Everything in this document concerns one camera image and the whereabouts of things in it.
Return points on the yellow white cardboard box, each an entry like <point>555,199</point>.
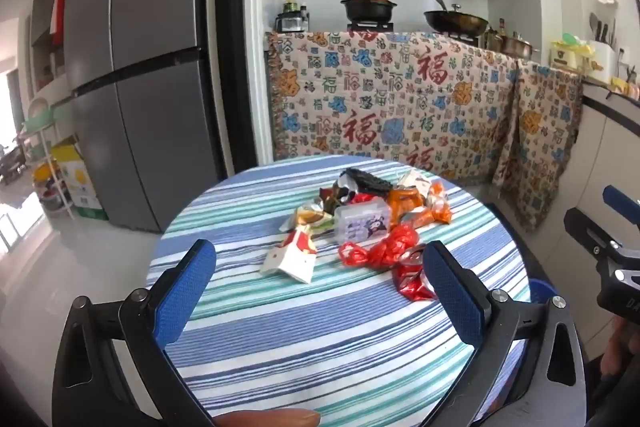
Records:
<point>77,179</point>

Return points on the yellow plastic containers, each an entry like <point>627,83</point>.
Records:
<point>567,52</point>

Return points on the dark snack wrapper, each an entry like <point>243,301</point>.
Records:
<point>335,198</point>

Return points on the clear plastic box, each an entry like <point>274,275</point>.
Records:
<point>362,222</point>

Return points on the red foil packet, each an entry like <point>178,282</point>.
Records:
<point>410,279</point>

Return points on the black wok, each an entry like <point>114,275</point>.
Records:
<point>455,23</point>

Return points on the white base cabinet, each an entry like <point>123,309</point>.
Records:
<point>595,147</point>

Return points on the dark kitchen appliance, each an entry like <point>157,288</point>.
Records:
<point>289,23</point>

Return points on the narrow printed blanket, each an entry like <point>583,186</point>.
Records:
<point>545,132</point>

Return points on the orange wrapper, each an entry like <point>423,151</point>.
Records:
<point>402,202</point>

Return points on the red plastic bag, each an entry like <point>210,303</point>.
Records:
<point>385,247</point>

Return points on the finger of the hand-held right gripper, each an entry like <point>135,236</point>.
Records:
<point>617,199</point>
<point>585,229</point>

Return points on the person's left hand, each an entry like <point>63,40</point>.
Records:
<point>265,419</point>

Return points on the wide printed blanket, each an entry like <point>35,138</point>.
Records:
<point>400,107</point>

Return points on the person's right hand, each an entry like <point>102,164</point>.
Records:
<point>617,347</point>

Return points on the black clay pot orange lid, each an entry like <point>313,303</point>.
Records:
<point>367,9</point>

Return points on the open shelf cabinet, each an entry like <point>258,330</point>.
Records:
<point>45,57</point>

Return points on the grey refrigerator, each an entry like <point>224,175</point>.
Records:
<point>150,82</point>

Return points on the dark sauce bottle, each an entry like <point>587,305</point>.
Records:
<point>501,28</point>

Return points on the gold snack wrapper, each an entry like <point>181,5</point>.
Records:
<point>310,217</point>

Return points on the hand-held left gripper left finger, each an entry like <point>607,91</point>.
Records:
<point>185,297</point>

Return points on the white knife holder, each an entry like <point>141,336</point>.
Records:
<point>602,54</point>

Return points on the silver foil wrapper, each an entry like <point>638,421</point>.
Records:
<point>412,179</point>

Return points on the orange white snack bag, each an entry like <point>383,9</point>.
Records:
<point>437,204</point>

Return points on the steel pot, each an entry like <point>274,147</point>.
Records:
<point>515,47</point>

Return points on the blue green striped tablecloth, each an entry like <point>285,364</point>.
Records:
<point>300,332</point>

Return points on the white red carton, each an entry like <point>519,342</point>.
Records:
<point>292,259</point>

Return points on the red hanging decoration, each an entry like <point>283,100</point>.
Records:
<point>60,7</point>

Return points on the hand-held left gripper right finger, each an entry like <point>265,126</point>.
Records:
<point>455,297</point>

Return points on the green white storage rack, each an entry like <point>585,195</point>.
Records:
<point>45,147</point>

